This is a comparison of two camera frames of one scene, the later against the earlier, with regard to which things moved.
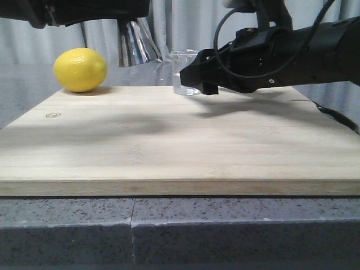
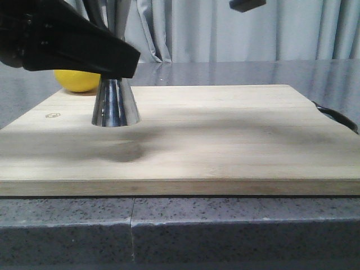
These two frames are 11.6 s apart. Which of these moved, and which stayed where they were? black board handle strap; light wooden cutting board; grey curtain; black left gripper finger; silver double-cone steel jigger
Moved: black left gripper finger; silver double-cone steel jigger
Stayed: light wooden cutting board; grey curtain; black board handle strap
